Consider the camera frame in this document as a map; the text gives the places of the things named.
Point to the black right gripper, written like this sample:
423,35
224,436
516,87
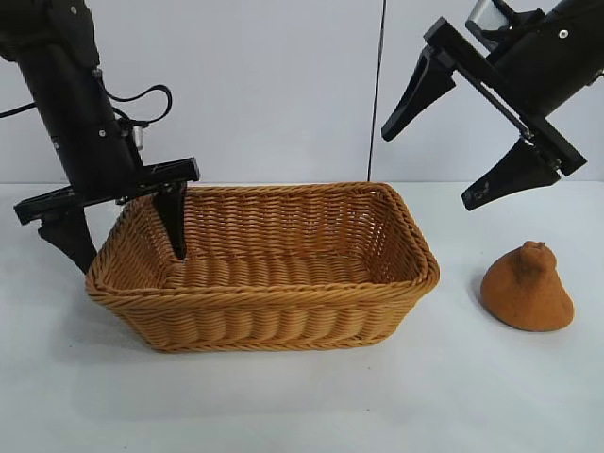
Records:
542,66

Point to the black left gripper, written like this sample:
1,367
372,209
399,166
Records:
80,127

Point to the tan woven wicker basket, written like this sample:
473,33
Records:
264,311

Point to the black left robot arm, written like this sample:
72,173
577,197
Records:
47,28

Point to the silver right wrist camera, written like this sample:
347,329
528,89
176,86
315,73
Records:
486,21

